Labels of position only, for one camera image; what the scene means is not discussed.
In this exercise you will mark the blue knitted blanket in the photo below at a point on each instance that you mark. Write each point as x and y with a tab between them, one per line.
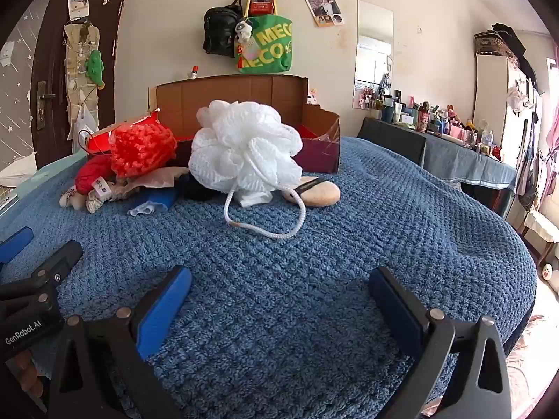
305	248

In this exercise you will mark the wall mirror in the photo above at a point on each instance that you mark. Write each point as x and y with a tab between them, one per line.
373	52

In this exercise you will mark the person's left hand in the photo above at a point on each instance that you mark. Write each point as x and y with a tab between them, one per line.
28	375

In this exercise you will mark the photo card on door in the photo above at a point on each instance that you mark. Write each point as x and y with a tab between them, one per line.
78	2

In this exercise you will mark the green tote bag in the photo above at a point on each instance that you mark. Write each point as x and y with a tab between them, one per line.
270	48

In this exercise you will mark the white plastic bag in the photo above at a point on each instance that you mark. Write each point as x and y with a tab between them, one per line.
85	126

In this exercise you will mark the white wardrobe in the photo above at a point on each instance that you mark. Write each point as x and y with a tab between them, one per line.
493	96

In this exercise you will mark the black scrunchie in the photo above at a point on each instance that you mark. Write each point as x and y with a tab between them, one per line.
194	187

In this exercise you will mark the pink curtain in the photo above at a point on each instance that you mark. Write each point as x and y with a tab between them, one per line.
553	131

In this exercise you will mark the red mesh bath loofah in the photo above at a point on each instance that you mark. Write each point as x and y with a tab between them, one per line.
139	148

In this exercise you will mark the translucent white sheet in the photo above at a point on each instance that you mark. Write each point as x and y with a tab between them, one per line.
153	178

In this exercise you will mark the photo wall poster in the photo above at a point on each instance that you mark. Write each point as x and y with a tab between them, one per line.
325	8

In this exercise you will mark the beige powder puff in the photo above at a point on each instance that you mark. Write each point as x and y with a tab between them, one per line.
321	194

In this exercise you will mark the blue cloth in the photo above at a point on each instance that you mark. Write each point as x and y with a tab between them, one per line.
163	196

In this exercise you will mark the dark brown door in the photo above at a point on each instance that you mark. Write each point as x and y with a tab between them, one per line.
50	52

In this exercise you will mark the white crumpled sheet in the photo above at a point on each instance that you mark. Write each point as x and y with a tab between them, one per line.
17	172

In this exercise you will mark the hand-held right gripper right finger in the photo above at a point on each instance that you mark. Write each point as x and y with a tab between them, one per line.
393	310

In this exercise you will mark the red tassel charm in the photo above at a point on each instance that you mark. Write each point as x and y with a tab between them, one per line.
240	59

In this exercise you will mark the table with grey cloth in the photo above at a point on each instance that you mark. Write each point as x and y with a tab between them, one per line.
463	161

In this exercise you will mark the red and yellow bag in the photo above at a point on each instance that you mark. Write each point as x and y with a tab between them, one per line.
261	2

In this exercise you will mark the cream crochet scrunchie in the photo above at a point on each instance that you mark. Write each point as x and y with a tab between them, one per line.
100	200

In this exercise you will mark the light blue bed edge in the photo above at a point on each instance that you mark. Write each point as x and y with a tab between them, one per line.
39	173

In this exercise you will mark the beige hanging door organizer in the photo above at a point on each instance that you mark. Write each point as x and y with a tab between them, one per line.
74	56

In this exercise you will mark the orange capped marker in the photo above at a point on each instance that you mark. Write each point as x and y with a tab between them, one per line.
194	72

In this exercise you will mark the green plush toy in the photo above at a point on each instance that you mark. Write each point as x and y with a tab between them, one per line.
94	67

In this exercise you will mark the red plush toy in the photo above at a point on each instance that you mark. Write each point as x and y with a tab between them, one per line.
89	174

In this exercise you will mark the row of cosmetic bottles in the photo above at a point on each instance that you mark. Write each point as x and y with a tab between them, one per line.
432	120

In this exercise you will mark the white stool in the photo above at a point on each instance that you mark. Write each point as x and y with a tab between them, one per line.
541	227

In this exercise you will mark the brown cardboard box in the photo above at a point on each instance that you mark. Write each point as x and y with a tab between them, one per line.
244	91

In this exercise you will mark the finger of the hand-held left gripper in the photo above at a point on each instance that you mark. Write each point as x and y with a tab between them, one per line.
61	262
15	242

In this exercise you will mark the white mesh bath loofah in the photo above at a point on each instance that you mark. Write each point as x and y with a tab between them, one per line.
236	148

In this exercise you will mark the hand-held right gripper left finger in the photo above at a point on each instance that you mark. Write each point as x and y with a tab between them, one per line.
161	310

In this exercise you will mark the black backpack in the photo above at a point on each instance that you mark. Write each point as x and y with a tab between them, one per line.
220	30

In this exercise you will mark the dark patterned suitcase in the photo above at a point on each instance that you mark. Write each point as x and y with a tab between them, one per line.
493	43

